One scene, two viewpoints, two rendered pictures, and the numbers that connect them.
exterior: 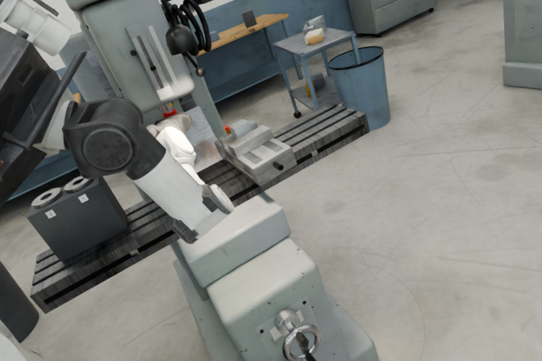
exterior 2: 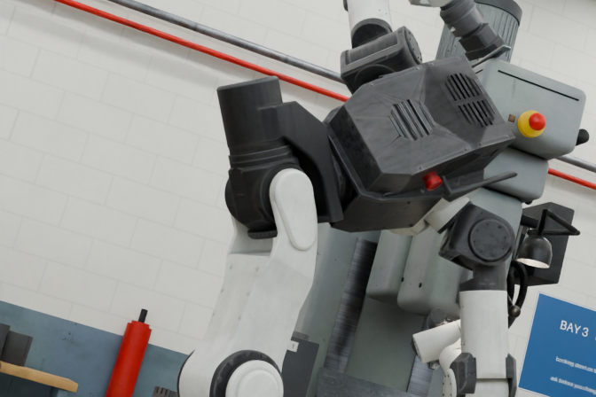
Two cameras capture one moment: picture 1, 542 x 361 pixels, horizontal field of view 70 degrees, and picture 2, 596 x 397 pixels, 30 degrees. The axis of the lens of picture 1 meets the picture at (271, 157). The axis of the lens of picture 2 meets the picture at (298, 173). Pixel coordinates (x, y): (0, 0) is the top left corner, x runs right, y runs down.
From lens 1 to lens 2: 162 cm
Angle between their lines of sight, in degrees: 39
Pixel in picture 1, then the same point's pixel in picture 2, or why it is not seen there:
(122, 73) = not seen: hidden behind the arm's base
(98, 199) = (304, 361)
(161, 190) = (486, 314)
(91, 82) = (338, 271)
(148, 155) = (499, 276)
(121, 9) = (486, 200)
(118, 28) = not seen: hidden behind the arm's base
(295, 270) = not seen: outside the picture
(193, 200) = (502, 347)
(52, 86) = (479, 178)
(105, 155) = (485, 241)
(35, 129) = (462, 188)
